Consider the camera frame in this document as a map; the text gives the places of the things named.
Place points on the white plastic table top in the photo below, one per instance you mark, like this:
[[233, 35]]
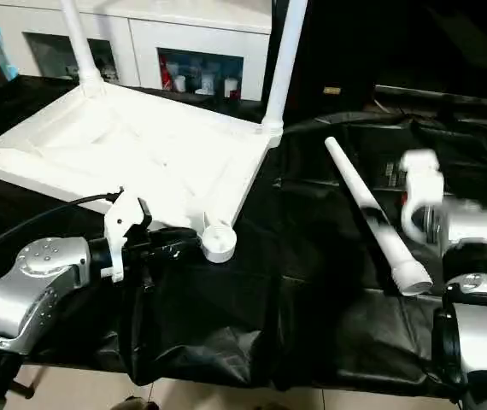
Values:
[[141, 145]]

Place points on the white plastic table leg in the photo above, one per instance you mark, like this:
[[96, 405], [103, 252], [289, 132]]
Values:
[[81, 47], [380, 231], [284, 60]]

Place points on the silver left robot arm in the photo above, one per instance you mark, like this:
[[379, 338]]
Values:
[[30, 282]]

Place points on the black table mat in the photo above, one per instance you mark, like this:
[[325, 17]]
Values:
[[295, 282]]

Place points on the small orange label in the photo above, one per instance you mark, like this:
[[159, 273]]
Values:
[[332, 90]]

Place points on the long black bar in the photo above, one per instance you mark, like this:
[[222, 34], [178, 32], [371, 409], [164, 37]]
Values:
[[448, 92]]

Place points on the white glass-door cabinet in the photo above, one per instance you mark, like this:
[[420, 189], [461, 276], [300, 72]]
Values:
[[141, 30]]

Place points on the teal plastic object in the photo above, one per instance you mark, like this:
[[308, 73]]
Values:
[[0, 51]]

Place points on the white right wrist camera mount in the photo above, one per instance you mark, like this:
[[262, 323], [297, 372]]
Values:
[[423, 184]]

